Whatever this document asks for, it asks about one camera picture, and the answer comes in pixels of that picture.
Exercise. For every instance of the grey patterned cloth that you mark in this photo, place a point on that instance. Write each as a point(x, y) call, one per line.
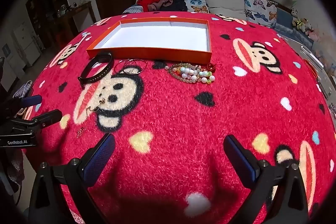
point(23, 88)

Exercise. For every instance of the red ornament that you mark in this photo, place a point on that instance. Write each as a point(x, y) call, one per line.
point(210, 66)

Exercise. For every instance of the blue sofa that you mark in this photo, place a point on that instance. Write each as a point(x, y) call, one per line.
point(286, 27)

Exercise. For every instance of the panda plush toy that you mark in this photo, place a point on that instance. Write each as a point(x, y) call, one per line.
point(294, 12)

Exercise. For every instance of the white cabinet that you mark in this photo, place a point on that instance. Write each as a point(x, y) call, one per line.
point(26, 43)

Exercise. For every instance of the grey patterned cushion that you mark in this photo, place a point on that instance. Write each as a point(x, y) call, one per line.
point(132, 10)

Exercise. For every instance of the black wristband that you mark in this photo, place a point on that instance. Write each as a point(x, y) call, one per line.
point(109, 64)

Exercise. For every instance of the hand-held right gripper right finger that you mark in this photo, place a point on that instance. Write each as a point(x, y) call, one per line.
point(241, 161)

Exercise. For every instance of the thin silver hoop earring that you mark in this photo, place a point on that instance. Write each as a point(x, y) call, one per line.
point(115, 67)

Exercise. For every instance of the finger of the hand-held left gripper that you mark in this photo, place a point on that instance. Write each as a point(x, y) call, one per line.
point(31, 100)
point(48, 117)

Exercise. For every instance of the red garment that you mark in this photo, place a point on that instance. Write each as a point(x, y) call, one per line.
point(148, 2)

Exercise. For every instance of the beige cushion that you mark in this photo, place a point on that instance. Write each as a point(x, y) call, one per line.
point(225, 6)

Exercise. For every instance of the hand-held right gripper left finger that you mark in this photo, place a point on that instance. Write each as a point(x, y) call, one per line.
point(99, 158)

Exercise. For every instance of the red printed blanket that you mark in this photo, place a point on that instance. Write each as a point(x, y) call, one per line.
point(183, 119)

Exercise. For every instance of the pink plush toy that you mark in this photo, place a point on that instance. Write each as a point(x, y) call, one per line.
point(313, 35)

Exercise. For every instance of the orange shallow box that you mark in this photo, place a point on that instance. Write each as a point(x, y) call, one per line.
point(157, 35)

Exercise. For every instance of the gold dangle earring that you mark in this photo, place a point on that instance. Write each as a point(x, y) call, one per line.
point(102, 101)
point(81, 132)

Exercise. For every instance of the wooden side table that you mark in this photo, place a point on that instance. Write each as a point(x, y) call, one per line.
point(76, 11)

